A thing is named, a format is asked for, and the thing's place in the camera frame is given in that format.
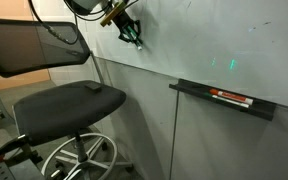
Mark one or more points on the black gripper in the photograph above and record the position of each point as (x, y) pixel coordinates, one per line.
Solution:
(124, 19)

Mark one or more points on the black whiteboard eraser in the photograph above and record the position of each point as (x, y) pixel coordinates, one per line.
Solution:
(93, 87)

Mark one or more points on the large white whiteboard panel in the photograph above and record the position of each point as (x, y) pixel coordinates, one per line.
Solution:
(217, 40)

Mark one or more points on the black mesh chair backrest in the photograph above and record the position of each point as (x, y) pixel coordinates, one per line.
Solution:
(17, 50)

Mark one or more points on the red whiteboard marker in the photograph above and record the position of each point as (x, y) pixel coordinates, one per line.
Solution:
(232, 96)

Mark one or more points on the green white marker in tray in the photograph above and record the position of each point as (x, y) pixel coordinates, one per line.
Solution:
(232, 101)

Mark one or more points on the chair wheeled base with column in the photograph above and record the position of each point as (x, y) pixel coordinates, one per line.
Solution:
(81, 150)

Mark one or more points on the black marker tray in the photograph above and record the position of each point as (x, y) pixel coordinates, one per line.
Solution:
(260, 110)

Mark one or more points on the black perforated table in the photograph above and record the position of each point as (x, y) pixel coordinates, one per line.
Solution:
(20, 170)

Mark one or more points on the yellow wrist camera block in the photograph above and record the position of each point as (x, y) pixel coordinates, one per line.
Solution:
(110, 16)

